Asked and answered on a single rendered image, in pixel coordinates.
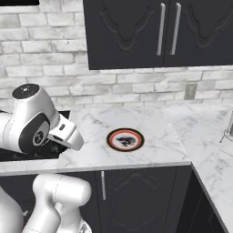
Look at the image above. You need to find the black extractor hood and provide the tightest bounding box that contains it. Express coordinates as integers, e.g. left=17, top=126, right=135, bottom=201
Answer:
left=0, top=0, right=41, bottom=6

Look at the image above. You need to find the red-rimmed black patterned plate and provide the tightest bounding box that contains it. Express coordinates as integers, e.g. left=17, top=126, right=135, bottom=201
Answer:
left=106, top=127, right=146, bottom=152

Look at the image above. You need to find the silver lower cupboard handle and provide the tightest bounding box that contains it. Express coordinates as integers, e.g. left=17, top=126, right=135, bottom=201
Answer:
left=100, top=170, right=107, bottom=201

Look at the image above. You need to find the dark upper cupboard door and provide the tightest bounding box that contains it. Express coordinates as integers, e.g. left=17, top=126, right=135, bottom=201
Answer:
left=82, top=0, right=170, bottom=71
left=163, top=0, right=233, bottom=68

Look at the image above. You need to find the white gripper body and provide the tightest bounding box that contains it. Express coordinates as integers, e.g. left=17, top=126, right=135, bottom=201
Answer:
left=47, top=125, right=85, bottom=152

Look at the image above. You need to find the black hob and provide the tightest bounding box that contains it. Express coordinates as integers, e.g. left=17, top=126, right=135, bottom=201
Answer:
left=0, top=109, right=71, bottom=163

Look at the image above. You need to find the dark cupboard door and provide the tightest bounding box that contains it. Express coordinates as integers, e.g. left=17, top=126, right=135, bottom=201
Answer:
left=82, top=0, right=170, bottom=71
left=163, top=0, right=233, bottom=68
left=96, top=166, right=178, bottom=233
left=0, top=171, right=102, bottom=233

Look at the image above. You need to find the silver cupboard door handle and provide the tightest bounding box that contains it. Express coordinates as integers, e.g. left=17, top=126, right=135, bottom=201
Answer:
left=169, top=2, right=182, bottom=56
left=156, top=2, right=167, bottom=56

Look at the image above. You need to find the grey wall socket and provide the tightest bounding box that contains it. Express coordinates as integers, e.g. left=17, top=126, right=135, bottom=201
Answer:
left=184, top=83, right=198, bottom=101

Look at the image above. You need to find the dark corner cupboard run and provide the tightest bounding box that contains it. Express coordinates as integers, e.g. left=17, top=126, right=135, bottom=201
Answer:
left=175, top=165, right=228, bottom=233

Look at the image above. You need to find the dark lower cupboard door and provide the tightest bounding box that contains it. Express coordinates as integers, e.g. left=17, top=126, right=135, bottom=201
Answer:
left=96, top=166, right=178, bottom=233
left=0, top=171, right=102, bottom=233

